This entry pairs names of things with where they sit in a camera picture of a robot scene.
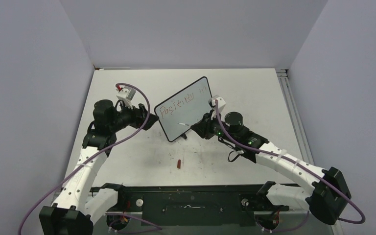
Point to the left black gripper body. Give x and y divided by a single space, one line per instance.
128 117

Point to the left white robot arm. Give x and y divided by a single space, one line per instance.
70 213

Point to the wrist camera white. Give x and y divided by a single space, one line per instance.
125 94
217 103

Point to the small black-framed whiteboard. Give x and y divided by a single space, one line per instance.
187 106

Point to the aluminium frame rail right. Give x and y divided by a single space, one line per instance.
282 75

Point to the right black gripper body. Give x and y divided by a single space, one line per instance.
216 129

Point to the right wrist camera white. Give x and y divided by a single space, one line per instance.
217 103

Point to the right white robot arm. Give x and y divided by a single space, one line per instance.
323 192

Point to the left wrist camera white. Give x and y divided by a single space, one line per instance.
125 94

